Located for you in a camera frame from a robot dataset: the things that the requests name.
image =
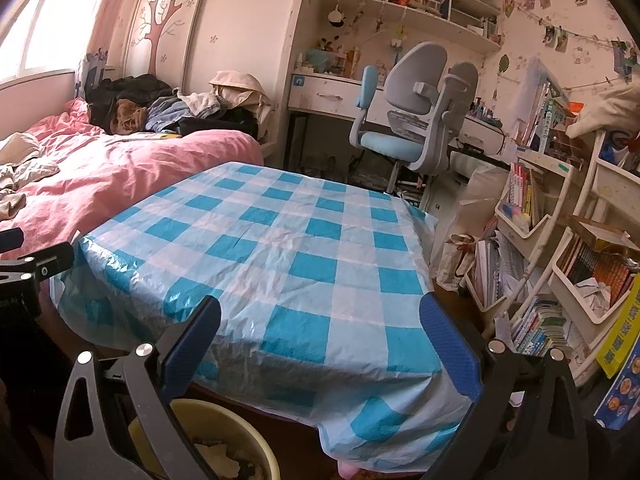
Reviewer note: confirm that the white tissue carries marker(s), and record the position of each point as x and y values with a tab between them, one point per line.
215	460

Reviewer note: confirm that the row of red-spined books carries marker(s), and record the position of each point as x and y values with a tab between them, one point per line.
522	192

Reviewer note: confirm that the white wall shelf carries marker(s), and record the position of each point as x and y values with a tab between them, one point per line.
410	5

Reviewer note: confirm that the clear plastic bag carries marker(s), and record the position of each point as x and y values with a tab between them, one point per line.
475	200

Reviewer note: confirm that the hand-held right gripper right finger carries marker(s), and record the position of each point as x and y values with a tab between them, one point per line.
452	347

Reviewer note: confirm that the pink duvet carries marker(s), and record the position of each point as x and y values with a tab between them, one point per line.
125	170

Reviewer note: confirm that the row of upright books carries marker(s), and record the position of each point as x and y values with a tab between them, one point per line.
542	105

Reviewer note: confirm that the blue checked tablecloth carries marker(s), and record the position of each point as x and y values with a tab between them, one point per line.
280	280

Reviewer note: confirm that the blue printed box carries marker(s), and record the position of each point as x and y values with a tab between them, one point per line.
620	395

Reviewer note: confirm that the white book rack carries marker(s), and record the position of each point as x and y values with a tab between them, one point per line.
560	240

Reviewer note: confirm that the stack of papers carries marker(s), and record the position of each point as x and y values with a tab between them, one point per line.
500	270

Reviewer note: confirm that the blue denim garment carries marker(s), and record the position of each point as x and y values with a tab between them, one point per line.
167	112

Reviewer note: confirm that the cream padded jacket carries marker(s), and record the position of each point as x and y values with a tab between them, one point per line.
22	155

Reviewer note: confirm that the printed pink curtain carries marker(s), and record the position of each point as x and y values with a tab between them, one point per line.
90	72

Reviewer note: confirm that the grey and blue desk chair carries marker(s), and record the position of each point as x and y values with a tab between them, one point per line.
415	90

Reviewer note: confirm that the cream knit garment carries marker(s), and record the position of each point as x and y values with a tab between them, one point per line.
11	206

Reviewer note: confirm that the white desk with drawers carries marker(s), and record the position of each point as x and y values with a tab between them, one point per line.
330	95

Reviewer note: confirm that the black jacket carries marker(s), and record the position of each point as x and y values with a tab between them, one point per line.
130	87

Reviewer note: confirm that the brown garment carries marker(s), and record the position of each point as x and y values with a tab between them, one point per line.
127	117

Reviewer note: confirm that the yellow box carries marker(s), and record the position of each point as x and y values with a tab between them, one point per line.
622	330

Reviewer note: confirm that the stack of colourful books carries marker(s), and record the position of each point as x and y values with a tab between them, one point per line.
540	327

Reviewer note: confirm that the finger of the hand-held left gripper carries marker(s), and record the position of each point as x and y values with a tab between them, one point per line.
47	260
11	239

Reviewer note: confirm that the pile of clothes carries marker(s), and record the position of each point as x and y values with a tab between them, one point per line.
225	25

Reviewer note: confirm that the yellow book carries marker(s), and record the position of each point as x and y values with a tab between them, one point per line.
150	136

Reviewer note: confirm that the yellow plastic bin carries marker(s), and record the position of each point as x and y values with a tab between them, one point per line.
145	425

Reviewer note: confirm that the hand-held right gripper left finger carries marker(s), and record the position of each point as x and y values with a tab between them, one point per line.
192	345

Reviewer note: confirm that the cream tote bag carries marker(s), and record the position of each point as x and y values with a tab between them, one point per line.
455	260

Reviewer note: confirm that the white cloth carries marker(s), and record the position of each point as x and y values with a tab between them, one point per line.
200	102

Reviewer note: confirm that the window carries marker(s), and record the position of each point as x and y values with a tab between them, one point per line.
45	20

